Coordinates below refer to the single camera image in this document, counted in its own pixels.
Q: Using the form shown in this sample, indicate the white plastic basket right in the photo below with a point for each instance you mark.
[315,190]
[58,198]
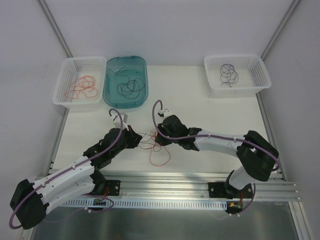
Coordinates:
[236,76]

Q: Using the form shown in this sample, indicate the aluminium frame post left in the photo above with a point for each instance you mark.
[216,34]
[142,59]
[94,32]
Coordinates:
[55,27]

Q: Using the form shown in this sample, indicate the aluminium frame post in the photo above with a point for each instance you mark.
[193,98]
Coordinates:
[55,27]
[294,4]

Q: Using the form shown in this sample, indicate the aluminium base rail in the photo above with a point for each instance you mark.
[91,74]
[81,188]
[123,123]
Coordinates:
[194,186]

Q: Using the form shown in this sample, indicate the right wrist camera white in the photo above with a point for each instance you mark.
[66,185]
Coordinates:
[164,113]

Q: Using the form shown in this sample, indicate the teal transparent plastic tub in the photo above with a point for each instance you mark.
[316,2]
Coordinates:
[126,82]

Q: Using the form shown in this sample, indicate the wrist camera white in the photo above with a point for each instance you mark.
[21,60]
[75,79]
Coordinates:
[120,121]
[164,113]

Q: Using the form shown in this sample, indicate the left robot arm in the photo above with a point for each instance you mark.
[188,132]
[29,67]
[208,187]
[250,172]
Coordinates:
[33,201]

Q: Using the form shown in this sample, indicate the aluminium frame post right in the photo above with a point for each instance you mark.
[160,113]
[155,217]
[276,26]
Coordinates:
[294,4]

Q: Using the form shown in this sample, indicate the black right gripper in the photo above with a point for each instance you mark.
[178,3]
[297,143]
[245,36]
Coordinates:
[165,133]

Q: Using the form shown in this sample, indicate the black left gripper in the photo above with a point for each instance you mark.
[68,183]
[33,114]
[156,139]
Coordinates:
[129,136]

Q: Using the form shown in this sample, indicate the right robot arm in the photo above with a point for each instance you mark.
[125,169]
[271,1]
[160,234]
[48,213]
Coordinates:
[257,156]

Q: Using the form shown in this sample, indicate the white plastic basket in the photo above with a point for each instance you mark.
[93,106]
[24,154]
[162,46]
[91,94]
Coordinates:
[80,83]
[236,76]

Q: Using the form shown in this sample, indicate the white slotted cable duct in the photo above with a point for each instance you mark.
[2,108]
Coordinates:
[127,203]

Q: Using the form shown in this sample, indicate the white plastic basket left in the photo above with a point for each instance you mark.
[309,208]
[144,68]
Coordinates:
[80,83]

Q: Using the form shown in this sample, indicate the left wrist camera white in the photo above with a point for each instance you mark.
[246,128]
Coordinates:
[120,121]

